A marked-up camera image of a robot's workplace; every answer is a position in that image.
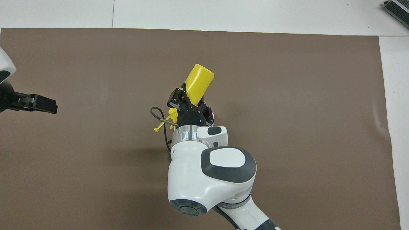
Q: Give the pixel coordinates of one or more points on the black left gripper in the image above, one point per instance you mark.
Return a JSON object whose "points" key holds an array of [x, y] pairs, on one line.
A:
{"points": [[8, 99]]}

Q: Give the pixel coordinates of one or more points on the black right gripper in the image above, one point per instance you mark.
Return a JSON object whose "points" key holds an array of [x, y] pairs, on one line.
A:
{"points": [[191, 118]]}

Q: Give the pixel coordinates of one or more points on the yellow squeeze bottle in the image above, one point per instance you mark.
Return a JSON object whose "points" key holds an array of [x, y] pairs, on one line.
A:
{"points": [[199, 80]]}

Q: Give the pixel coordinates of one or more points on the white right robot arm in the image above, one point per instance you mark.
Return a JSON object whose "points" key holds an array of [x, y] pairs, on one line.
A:
{"points": [[191, 175]]}

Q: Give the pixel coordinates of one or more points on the brown paper table mat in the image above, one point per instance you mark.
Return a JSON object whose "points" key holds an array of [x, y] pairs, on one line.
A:
{"points": [[287, 95]]}

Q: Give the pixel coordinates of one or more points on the grey finned metal box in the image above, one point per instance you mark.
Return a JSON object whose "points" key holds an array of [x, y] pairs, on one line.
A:
{"points": [[399, 11]]}

